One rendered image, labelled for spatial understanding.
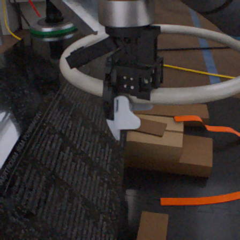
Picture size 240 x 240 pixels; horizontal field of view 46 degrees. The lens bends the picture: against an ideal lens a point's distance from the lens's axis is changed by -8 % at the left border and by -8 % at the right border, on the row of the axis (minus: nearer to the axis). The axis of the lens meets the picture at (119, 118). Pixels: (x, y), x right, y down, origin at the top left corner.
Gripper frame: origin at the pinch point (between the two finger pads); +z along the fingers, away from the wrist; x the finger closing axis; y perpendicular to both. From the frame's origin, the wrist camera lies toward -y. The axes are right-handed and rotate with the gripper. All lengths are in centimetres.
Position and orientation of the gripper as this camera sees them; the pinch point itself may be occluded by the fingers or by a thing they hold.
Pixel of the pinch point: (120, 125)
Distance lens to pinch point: 57.6
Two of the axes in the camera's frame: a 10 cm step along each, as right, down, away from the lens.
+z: 0.4, 8.4, 5.4
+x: 4.2, -5.0, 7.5
